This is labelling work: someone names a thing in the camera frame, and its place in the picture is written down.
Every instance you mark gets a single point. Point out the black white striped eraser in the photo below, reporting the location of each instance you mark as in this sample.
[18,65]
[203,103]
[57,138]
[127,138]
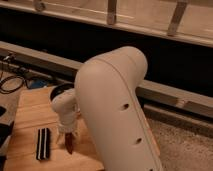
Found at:
[43,144]

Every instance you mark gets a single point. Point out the blue object on floor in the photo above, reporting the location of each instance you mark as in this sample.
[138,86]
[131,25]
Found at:
[37,83]

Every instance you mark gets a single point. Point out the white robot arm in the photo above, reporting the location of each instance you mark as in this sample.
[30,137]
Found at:
[104,93]

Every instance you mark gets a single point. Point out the black round bowl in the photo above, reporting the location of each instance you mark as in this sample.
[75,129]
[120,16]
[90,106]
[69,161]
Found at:
[60,89]

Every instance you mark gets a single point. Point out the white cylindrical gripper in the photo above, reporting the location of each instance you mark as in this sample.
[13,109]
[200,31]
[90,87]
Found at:
[67,124]

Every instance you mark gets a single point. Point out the wooden cutting board table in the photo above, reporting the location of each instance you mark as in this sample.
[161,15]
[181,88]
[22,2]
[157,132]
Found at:
[34,112]

